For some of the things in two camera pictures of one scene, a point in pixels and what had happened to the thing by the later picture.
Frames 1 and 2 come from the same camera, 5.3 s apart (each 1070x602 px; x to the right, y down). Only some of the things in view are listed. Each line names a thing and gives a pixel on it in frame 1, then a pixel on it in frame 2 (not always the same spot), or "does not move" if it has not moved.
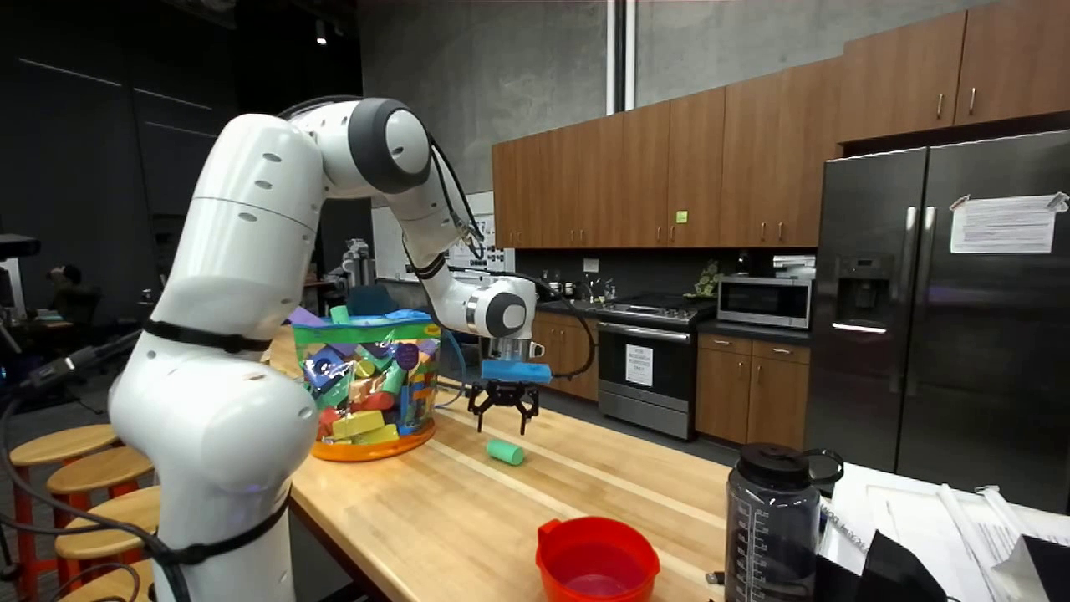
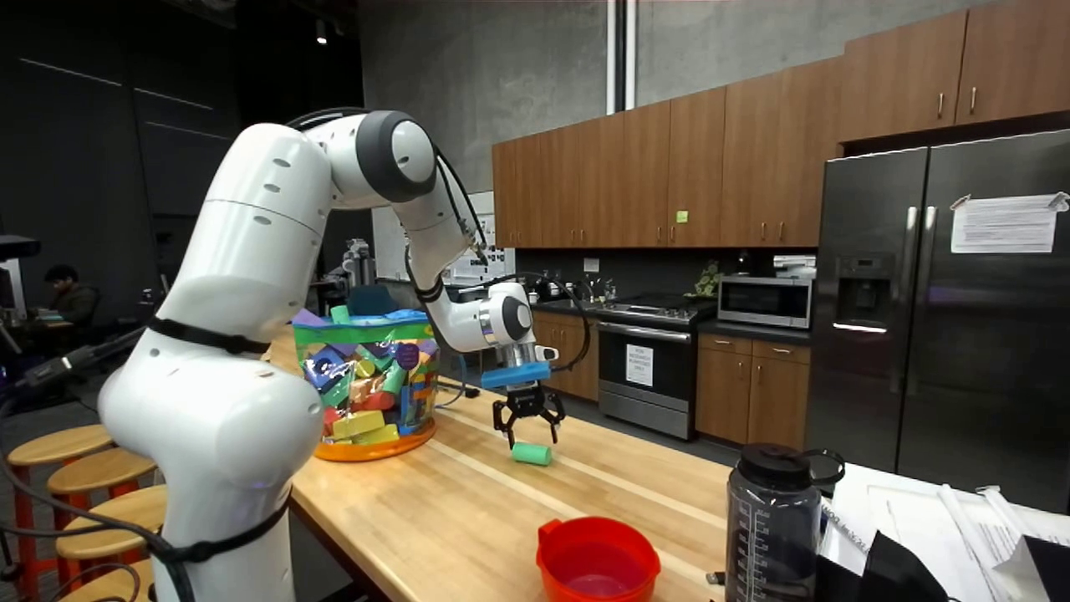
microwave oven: x=768 y=302 does not move
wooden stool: x=33 y=502 does not move
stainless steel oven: x=645 y=373 does not move
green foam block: x=505 y=452 -> x=532 y=452
